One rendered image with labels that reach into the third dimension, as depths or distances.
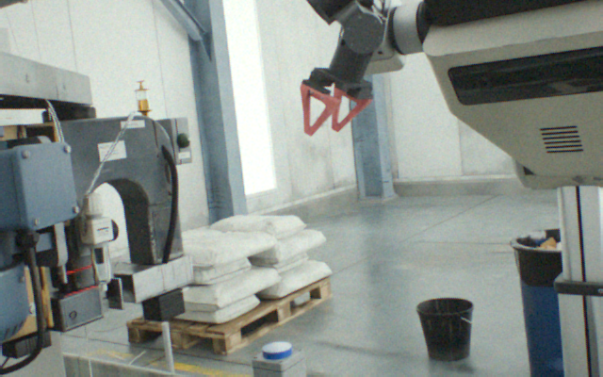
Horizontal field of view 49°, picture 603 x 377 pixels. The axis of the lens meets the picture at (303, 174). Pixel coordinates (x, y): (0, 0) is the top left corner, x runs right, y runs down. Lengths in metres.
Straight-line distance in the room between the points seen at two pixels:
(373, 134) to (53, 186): 8.95
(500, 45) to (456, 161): 8.35
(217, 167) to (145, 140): 5.93
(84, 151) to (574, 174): 0.85
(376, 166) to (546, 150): 8.50
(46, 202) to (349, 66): 0.49
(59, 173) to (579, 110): 0.79
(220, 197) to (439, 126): 3.67
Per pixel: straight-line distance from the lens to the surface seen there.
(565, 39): 1.06
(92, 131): 1.14
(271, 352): 1.33
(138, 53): 6.68
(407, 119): 9.66
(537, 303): 3.06
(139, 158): 1.20
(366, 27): 0.94
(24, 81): 0.89
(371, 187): 9.76
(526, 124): 1.18
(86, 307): 1.13
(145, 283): 1.21
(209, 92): 7.11
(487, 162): 9.26
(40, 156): 0.77
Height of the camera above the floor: 1.30
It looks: 5 degrees down
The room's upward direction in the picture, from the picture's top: 6 degrees counter-clockwise
